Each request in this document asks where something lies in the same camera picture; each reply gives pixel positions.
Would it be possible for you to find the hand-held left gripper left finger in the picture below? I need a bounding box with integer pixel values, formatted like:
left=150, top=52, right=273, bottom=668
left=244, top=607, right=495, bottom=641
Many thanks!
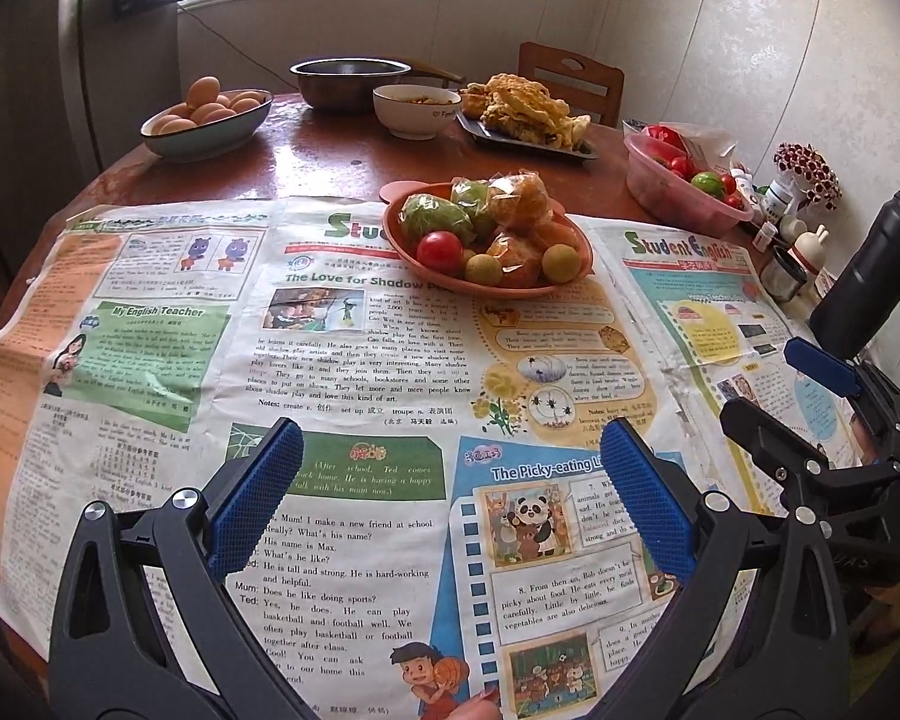
left=49, top=420, right=305, bottom=720

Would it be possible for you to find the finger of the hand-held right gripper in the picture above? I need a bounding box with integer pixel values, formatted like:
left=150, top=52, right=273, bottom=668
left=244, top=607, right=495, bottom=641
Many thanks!
left=720, top=396, right=900, bottom=518
left=784, top=337, right=867, bottom=400

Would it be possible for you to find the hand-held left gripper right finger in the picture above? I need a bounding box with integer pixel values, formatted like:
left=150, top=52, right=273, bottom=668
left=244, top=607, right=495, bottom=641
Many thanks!
left=600, top=416, right=848, bottom=720

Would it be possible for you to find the brown longan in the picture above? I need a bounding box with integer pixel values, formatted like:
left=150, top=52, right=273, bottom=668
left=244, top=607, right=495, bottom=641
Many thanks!
left=465, top=253, right=505, bottom=287
left=541, top=244, right=582, bottom=284

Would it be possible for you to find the plastic-wrapped orange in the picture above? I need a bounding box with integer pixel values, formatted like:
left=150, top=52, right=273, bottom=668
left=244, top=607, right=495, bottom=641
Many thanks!
left=486, top=234, right=548, bottom=290
left=531, top=216, right=584, bottom=254
left=487, top=174, right=552, bottom=232

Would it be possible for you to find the orange plastic plate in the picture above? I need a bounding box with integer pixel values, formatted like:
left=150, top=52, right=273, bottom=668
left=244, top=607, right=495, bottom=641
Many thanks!
left=380, top=180, right=595, bottom=301

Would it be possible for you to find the plastic-wrapped green citrus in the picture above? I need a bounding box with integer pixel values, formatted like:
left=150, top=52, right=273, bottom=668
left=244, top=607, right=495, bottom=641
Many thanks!
left=450, top=178, right=500, bottom=237
left=397, top=193, right=475, bottom=245

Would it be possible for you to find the person's left hand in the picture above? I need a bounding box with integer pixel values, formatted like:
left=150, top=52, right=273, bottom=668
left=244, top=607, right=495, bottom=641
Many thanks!
left=435, top=686, right=500, bottom=720

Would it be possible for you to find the metal cup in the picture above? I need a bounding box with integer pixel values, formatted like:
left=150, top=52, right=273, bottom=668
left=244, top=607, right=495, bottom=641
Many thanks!
left=760, top=244, right=809, bottom=302

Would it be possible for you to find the black thermos bottle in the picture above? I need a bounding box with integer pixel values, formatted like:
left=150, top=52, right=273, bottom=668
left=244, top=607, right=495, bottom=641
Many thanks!
left=808, top=176, right=900, bottom=361

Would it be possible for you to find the white rabbit figurine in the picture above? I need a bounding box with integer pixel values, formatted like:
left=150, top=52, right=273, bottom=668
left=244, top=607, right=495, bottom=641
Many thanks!
left=791, top=223, right=832, bottom=272

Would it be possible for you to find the newspaper with panda cartoon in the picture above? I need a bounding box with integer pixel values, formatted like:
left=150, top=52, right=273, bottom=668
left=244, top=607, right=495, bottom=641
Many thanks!
left=0, top=199, right=691, bottom=720

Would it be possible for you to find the person's yellow-green clothing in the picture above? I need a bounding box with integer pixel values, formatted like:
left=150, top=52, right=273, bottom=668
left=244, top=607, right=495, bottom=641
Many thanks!
left=844, top=615, right=900, bottom=713

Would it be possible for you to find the white bottle blue label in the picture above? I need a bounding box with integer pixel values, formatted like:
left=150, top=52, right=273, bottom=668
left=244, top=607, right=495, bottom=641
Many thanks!
left=765, top=178, right=796, bottom=222

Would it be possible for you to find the red white flower ornament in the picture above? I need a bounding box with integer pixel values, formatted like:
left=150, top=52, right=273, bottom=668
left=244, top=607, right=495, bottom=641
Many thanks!
left=772, top=142, right=842, bottom=212

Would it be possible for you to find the pink plastic basin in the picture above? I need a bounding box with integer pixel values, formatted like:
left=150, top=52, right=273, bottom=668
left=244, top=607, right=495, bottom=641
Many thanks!
left=624, top=131, right=755, bottom=230

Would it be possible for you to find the white plastic bag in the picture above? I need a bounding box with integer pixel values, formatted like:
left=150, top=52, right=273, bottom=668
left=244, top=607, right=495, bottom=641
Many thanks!
left=675, top=124, right=740, bottom=173

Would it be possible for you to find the red plastic bag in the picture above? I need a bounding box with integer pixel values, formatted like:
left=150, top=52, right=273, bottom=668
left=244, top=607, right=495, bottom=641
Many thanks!
left=641, top=124, right=691, bottom=158

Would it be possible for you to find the dark baking tray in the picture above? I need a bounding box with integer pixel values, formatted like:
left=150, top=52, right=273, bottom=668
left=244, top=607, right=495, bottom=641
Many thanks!
left=456, top=109, right=599, bottom=161

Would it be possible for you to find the teal oval bowl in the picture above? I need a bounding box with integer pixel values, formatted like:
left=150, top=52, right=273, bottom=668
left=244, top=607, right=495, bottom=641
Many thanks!
left=140, top=94, right=273, bottom=164

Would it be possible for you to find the wooden chair with cutout back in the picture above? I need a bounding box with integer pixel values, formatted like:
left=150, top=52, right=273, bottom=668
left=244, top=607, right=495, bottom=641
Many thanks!
left=517, top=41, right=625, bottom=128

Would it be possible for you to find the pile of fried food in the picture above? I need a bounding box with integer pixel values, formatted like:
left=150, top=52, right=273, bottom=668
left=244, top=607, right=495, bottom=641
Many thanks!
left=461, top=73, right=592, bottom=147

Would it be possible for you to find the pile of brown eggs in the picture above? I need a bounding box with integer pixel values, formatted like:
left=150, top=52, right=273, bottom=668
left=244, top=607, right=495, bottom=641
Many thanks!
left=152, top=76, right=267, bottom=136

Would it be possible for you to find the white ceramic bowl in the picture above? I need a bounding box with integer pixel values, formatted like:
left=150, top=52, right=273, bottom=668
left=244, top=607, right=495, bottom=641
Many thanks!
left=373, top=84, right=462, bottom=142

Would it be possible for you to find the metal mixing bowl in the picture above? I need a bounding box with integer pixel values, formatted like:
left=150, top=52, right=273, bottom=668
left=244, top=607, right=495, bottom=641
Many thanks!
left=290, top=58, right=412, bottom=115

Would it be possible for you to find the grey refrigerator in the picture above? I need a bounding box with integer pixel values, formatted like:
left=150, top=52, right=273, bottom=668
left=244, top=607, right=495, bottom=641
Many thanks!
left=0, top=0, right=185, bottom=181

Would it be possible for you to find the wooden chair back rail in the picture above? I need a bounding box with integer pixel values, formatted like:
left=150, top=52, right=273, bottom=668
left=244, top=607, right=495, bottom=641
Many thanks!
left=409, top=60, right=470, bottom=85

